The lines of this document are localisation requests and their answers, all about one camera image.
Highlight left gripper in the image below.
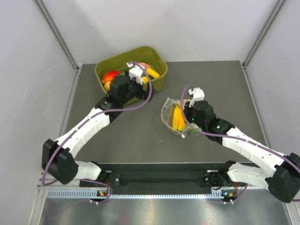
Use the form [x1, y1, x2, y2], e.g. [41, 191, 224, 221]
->
[120, 70, 156, 105]

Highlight fake banana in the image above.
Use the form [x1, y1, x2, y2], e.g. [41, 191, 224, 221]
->
[146, 67, 160, 79]
[172, 104, 185, 132]

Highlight polka dot zip bag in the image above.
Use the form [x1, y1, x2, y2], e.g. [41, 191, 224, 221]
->
[161, 97, 200, 138]

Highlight fake red mango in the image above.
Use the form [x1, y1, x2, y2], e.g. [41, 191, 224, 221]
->
[101, 70, 120, 84]

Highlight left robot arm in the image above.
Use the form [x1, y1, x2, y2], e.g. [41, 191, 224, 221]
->
[41, 75, 154, 186]

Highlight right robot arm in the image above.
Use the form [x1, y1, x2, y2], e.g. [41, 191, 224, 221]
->
[183, 100, 300, 203]

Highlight fake green fruit in bag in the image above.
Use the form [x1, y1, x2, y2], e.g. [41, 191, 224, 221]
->
[188, 123, 202, 135]

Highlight fake yellow pepper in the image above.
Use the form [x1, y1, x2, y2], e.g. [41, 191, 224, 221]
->
[142, 76, 149, 83]

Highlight fake orange persimmon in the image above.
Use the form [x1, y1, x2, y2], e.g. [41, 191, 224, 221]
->
[103, 81, 112, 92]

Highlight fake banana in tub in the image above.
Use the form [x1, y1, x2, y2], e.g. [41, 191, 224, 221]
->
[146, 67, 160, 79]

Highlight fake watermelon slice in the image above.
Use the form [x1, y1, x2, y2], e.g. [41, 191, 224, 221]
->
[139, 62, 150, 69]

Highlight olive green plastic tub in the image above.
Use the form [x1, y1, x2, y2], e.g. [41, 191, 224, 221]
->
[95, 46, 168, 106]

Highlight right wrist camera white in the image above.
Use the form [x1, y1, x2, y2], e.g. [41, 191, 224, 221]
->
[188, 87, 205, 108]

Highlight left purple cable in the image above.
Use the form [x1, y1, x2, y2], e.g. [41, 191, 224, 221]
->
[42, 61, 154, 186]

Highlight purple cable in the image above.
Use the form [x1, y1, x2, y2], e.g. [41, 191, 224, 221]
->
[42, 61, 154, 186]
[180, 83, 300, 202]

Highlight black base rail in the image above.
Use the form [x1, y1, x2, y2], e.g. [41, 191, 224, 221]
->
[79, 163, 256, 189]

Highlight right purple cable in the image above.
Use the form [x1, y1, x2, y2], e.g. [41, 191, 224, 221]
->
[180, 83, 300, 202]

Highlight grey cable duct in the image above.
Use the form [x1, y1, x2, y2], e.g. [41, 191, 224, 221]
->
[46, 188, 237, 199]

